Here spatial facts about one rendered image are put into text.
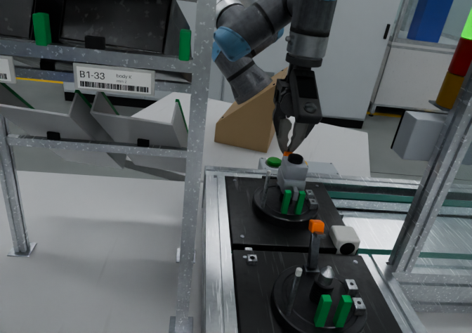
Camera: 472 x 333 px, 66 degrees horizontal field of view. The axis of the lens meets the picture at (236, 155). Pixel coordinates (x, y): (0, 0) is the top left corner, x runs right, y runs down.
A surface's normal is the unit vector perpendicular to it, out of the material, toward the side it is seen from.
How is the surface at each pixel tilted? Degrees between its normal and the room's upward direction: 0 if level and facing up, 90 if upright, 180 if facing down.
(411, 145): 90
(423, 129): 90
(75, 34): 65
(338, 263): 0
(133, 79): 90
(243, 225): 0
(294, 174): 90
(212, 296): 0
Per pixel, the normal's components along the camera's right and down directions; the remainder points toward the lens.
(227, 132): -0.24, 0.42
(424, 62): 0.05, 0.46
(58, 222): 0.12, -0.88
